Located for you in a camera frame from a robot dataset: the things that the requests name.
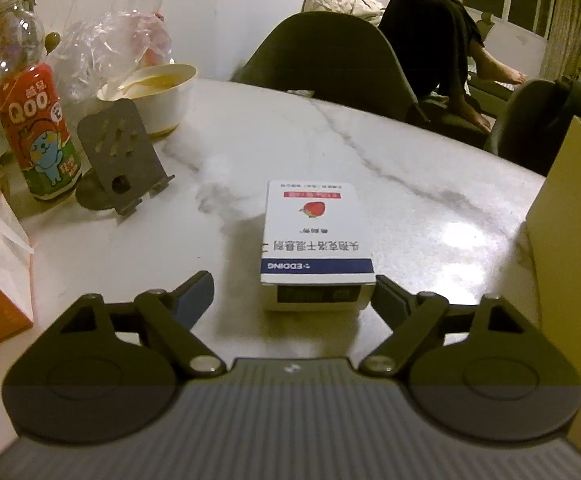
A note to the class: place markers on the strawberry print medicine box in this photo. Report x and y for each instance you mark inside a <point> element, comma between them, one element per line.
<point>315,230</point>

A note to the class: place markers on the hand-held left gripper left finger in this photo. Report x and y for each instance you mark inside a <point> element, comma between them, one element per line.
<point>195,297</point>

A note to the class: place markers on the grey metal phone stand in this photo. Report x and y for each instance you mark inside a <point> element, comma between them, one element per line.
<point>115,150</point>

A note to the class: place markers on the white marble desktop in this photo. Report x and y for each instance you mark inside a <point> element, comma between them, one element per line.
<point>370,160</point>

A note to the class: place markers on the dark chair with coat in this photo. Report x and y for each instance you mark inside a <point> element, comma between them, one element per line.
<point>525,125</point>

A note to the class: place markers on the red cartoon label drink bottle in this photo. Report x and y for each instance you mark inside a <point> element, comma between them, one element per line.
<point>35,125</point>

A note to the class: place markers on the white spoon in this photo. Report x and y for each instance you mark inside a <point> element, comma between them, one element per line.
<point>135,82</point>

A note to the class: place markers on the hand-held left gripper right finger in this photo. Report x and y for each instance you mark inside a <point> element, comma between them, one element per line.
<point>388,297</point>

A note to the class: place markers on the dark sofa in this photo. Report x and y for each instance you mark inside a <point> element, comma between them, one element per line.
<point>435,115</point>

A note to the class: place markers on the dark shell chair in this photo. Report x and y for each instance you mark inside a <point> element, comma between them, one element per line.
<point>330,55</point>

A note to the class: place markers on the white bowl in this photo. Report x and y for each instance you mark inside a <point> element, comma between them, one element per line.
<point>170,100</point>

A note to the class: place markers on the beige cardboard box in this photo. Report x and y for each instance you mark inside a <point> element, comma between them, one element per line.
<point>575,210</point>

